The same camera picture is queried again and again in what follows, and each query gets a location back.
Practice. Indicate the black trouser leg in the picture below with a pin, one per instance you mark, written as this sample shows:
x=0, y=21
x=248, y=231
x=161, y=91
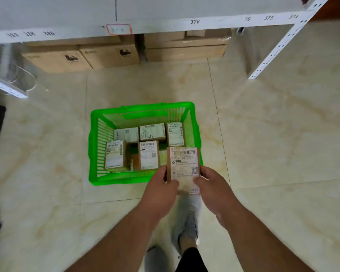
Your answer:
x=191, y=262

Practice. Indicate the clear plastic bag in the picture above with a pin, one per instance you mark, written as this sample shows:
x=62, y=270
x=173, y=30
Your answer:
x=8, y=65

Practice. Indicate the brown carton with black print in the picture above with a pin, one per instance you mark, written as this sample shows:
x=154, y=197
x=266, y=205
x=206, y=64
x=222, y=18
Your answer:
x=53, y=59
x=110, y=55

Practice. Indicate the person's left hand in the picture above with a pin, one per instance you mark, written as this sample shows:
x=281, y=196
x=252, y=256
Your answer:
x=157, y=198

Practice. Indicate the white perforated shelf post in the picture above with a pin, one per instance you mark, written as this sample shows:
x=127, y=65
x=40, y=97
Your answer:
x=283, y=41

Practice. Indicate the white metal shelf board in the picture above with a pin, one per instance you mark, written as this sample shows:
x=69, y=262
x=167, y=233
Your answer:
x=158, y=11

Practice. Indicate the green plastic basket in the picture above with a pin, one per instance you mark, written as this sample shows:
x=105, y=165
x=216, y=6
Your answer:
x=97, y=155

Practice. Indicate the plain brown carton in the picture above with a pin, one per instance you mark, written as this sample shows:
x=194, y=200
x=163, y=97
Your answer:
x=184, y=53

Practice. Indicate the small brown carton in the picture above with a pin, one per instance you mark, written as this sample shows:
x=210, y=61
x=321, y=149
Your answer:
x=195, y=33

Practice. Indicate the red-bordered shelf label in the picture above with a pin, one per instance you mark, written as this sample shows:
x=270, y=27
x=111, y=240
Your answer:
x=119, y=29

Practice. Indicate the person's right hand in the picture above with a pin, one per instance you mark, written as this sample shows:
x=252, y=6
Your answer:
x=216, y=198

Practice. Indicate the person's right forearm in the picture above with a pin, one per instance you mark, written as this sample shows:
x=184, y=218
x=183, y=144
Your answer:
x=260, y=243

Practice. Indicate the cardboard parcel with white label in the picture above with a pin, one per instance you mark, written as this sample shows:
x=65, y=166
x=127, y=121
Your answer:
x=114, y=154
x=184, y=164
x=126, y=135
x=152, y=131
x=148, y=155
x=175, y=134

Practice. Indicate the person's right thumb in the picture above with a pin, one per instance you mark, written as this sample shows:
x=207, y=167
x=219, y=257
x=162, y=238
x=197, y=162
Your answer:
x=200, y=182

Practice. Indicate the person's left thumb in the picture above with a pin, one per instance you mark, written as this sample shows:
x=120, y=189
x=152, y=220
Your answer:
x=173, y=186

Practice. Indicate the grey sneaker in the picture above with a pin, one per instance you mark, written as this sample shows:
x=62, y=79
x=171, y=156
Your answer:
x=155, y=260
x=188, y=220

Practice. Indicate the taped brown carton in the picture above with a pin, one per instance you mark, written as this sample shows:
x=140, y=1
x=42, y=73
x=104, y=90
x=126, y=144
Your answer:
x=170, y=39

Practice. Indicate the person's left forearm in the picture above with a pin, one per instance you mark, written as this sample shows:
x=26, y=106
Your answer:
x=116, y=243

